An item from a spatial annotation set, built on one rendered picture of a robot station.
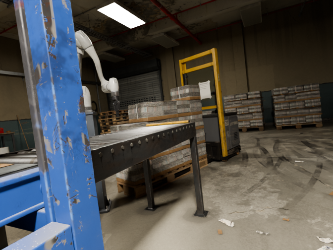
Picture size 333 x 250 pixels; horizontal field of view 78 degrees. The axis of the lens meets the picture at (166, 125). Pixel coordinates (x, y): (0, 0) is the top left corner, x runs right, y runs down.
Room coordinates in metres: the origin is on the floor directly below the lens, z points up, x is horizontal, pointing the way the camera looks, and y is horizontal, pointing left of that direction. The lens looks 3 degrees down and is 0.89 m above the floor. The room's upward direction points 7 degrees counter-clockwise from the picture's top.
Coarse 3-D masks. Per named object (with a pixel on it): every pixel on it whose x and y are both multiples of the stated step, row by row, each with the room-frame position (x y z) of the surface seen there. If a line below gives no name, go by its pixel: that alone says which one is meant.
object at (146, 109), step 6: (144, 102) 2.45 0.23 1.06; (150, 102) 2.47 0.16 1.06; (156, 102) 2.54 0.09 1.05; (162, 102) 2.62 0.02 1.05; (138, 108) 2.53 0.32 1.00; (144, 108) 2.45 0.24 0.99; (150, 108) 2.48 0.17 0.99; (156, 108) 2.55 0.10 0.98; (162, 108) 2.62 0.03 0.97; (144, 114) 2.46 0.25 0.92; (150, 114) 2.52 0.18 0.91; (156, 114) 2.54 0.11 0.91; (162, 114) 2.61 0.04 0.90; (156, 120) 2.55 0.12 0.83
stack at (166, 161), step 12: (168, 120) 2.72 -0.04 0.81; (180, 120) 2.90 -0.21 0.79; (180, 144) 2.84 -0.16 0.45; (168, 156) 2.66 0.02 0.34; (180, 156) 2.82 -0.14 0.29; (132, 168) 2.25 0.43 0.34; (156, 168) 2.48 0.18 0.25; (168, 168) 2.65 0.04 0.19; (180, 168) 2.80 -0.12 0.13; (192, 168) 2.99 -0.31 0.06; (132, 180) 2.27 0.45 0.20; (156, 180) 2.47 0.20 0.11; (168, 180) 2.62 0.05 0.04; (132, 192) 2.37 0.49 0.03; (144, 192) 2.32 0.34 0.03
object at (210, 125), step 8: (232, 112) 3.79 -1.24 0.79; (208, 120) 3.67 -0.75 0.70; (216, 120) 3.56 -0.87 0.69; (224, 120) 3.46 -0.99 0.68; (232, 120) 3.66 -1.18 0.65; (208, 128) 3.68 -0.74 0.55; (216, 128) 3.57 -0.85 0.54; (232, 128) 3.64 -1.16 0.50; (208, 136) 3.69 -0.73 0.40; (216, 136) 3.58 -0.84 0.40; (232, 136) 3.62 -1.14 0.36; (232, 144) 3.58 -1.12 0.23; (232, 152) 3.56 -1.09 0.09
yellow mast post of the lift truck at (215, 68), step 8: (216, 56) 3.34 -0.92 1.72; (216, 64) 3.32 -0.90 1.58; (216, 72) 3.32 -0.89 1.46; (216, 80) 3.33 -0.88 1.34; (216, 88) 3.34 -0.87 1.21; (216, 96) 3.37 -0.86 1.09; (224, 128) 3.37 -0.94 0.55; (224, 136) 3.35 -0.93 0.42; (224, 144) 3.33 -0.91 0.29; (224, 152) 3.32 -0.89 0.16
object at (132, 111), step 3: (129, 105) 2.66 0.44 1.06; (132, 105) 2.62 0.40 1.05; (129, 108) 2.66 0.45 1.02; (132, 108) 2.63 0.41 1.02; (135, 108) 2.58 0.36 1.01; (129, 111) 2.67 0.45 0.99; (132, 111) 2.62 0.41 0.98; (135, 111) 2.58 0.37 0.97; (129, 114) 2.67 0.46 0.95; (132, 114) 2.62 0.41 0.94; (135, 114) 2.58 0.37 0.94; (129, 117) 2.67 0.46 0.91; (132, 117) 2.63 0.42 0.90; (135, 117) 2.58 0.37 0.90
